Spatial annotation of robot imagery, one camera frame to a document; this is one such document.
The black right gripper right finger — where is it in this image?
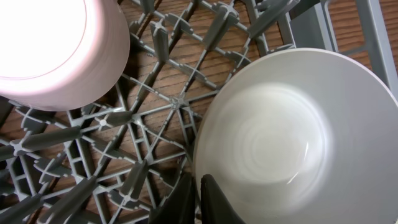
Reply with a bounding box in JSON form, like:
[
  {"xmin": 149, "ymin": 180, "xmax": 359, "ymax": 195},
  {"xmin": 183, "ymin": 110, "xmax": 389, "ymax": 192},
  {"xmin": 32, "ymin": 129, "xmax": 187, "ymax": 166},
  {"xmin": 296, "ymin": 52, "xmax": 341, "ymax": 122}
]
[{"xmin": 200, "ymin": 174, "xmax": 245, "ymax": 224}]

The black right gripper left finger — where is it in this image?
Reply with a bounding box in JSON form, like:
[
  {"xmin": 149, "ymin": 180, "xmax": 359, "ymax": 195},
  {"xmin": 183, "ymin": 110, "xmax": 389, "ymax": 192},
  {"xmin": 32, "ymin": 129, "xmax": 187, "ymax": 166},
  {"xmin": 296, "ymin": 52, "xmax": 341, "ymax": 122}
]
[{"xmin": 148, "ymin": 173, "xmax": 196, "ymax": 224}]

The grey small bowl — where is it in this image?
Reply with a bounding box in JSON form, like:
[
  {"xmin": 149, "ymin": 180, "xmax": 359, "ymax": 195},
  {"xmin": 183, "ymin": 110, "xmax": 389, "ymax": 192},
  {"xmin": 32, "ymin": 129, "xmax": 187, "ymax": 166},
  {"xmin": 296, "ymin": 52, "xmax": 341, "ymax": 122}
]
[{"xmin": 193, "ymin": 48, "xmax": 397, "ymax": 223}]

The pink bowl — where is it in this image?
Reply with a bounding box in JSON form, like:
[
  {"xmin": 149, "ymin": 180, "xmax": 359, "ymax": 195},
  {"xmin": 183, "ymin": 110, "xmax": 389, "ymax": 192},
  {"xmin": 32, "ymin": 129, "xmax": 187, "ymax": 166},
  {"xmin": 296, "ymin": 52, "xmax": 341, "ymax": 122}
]
[{"xmin": 1, "ymin": 0, "xmax": 130, "ymax": 111}]

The grey dishwasher rack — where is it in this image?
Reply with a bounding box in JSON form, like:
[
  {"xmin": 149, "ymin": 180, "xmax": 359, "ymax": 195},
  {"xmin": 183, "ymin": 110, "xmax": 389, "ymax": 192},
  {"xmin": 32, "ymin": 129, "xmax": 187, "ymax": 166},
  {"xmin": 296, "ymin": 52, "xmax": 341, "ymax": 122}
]
[{"xmin": 1, "ymin": 1, "xmax": 397, "ymax": 223}]

